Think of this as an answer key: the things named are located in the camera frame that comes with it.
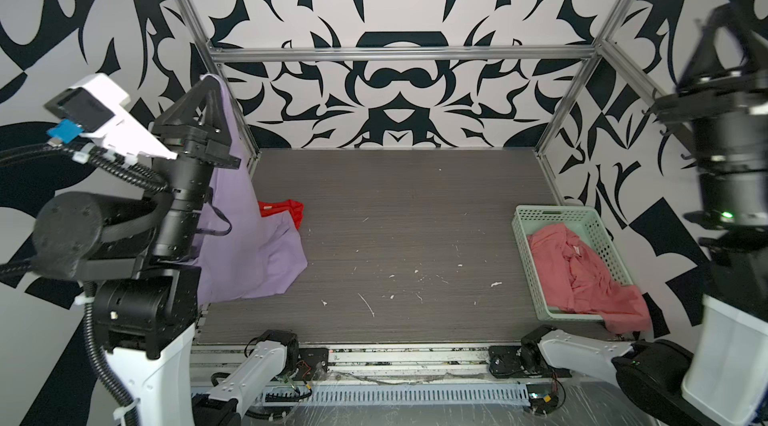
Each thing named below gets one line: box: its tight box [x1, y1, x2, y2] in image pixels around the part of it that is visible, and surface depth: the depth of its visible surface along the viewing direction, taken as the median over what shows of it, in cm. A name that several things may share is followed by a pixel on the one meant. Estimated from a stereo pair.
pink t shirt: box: [528, 223, 651, 334], surface depth 85 cm
